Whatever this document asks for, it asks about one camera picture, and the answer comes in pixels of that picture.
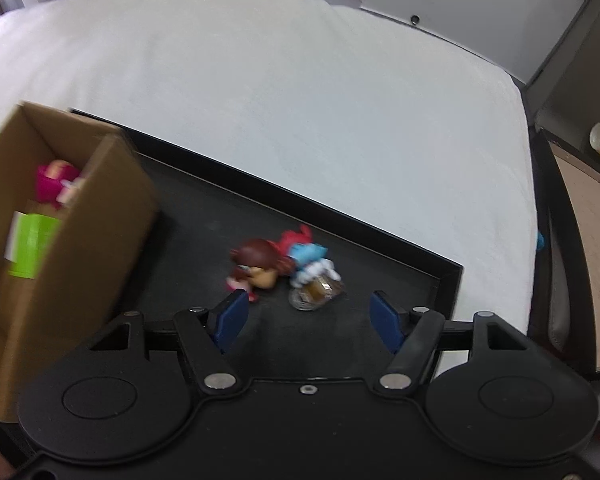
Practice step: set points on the brown-haired figurine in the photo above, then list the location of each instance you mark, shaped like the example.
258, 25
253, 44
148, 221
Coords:
255, 262

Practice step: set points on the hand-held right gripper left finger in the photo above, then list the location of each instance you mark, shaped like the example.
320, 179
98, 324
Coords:
230, 320

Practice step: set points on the cardboard box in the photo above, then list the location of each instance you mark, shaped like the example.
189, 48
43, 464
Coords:
105, 240

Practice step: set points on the black tray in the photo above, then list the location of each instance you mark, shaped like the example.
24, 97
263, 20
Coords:
190, 210

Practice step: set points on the blue-haired figurine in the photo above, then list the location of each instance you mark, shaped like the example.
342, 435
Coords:
310, 270

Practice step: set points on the black framed brown board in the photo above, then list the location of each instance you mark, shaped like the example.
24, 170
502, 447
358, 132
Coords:
595, 240

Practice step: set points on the pink figure toy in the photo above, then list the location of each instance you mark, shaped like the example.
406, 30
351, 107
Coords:
52, 180

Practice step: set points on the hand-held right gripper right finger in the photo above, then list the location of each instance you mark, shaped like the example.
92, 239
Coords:
384, 320

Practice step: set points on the small blue object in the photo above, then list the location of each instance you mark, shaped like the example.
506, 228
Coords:
541, 242

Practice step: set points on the green cube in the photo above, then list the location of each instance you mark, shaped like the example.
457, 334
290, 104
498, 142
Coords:
36, 245

